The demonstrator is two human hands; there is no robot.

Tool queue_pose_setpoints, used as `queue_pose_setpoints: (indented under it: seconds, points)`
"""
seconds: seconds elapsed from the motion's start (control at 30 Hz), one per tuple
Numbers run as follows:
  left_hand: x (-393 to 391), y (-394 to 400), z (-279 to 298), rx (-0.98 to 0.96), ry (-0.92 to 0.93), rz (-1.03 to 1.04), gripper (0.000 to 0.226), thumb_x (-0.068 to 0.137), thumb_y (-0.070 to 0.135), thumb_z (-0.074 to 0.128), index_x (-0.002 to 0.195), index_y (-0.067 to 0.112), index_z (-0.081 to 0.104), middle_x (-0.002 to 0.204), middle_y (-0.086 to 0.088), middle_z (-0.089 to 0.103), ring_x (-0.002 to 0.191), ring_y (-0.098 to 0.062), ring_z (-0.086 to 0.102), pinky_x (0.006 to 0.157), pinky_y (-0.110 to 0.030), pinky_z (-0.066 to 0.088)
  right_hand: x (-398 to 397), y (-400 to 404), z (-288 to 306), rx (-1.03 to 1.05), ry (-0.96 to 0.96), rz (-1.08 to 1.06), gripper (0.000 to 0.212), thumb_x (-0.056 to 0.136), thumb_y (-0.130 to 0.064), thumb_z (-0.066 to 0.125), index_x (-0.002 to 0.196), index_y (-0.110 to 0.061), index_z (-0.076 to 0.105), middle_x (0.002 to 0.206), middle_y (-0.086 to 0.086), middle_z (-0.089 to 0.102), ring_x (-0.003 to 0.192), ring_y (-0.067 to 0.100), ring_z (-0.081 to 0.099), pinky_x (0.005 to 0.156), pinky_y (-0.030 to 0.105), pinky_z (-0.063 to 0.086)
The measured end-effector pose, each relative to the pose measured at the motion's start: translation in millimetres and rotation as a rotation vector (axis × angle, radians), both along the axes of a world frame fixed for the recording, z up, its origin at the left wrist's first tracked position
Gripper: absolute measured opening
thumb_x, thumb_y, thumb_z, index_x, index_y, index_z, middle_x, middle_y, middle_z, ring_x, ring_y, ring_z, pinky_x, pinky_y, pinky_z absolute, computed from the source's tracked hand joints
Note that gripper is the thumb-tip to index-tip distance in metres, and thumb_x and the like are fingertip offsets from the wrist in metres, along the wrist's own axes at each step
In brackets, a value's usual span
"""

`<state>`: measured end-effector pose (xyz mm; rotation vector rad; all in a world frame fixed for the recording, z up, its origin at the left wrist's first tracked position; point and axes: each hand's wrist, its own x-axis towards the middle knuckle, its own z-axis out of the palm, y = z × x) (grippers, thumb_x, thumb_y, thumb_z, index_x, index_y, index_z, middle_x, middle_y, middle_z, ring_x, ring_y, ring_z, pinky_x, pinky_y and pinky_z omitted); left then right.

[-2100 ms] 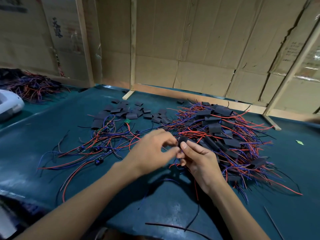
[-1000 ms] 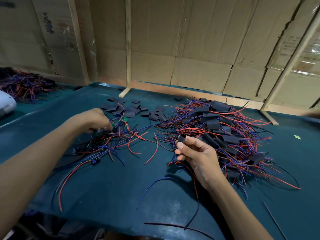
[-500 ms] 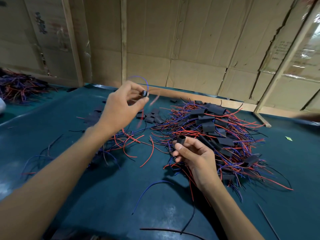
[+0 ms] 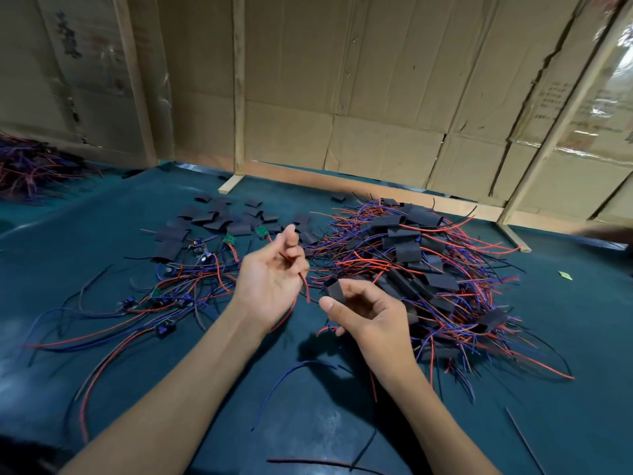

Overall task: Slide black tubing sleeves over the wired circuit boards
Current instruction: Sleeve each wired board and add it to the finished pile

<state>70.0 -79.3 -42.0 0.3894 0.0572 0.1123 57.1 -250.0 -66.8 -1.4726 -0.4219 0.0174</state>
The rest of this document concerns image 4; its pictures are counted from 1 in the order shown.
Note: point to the person's left hand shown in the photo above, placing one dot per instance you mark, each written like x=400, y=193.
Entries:
x=267, y=282

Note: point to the person's right hand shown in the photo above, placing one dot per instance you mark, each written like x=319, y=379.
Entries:
x=376, y=326

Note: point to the black sleeve piece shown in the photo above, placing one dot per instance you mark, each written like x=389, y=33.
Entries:
x=334, y=290

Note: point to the pile of black sleeve pieces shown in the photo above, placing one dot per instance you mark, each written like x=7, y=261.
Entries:
x=237, y=227

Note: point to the pile of sleeved wired boards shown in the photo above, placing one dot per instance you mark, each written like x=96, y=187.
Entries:
x=425, y=252

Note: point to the pile of unsleeved wired boards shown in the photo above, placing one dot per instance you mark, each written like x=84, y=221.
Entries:
x=129, y=311

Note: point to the person's right forearm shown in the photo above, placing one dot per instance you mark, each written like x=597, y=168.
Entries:
x=435, y=430

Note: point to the person's left forearm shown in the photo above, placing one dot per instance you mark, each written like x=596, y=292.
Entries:
x=158, y=415

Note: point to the wooden ledge board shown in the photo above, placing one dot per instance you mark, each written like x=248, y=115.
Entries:
x=326, y=178

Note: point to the small green scrap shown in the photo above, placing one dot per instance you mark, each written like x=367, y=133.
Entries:
x=565, y=275

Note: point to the clear plastic sheet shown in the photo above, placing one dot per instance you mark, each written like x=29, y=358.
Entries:
x=613, y=99

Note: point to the thin wooden post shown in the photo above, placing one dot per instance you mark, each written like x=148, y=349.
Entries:
x=238, y=84

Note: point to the wide wooden post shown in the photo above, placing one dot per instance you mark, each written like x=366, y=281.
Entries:
x=134, y=79

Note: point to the pale slanted wooden post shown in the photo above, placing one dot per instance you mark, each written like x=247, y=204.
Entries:
x=564, y=123

